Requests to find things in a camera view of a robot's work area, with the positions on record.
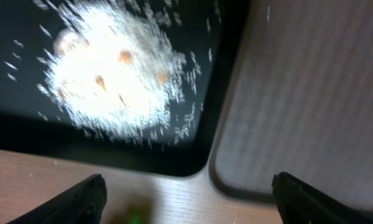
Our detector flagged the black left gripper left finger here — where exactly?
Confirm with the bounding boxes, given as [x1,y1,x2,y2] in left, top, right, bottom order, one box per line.
[9,174,108,224]

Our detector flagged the dark brown serving tray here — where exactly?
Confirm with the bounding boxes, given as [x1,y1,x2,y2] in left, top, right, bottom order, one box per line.
[208,0,373,212]

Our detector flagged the black plastic waste tray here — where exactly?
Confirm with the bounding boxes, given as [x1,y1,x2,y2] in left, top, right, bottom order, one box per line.
[0,1,251,177]

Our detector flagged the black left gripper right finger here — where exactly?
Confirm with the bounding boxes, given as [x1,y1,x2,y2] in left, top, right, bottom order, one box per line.
[272,172,373,224]

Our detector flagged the pile of rice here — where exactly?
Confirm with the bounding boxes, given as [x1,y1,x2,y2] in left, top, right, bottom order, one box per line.
[2,0,221,150]

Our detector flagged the nut shell scraps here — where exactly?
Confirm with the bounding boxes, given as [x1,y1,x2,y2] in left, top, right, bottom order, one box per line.
[52,27,172,108]

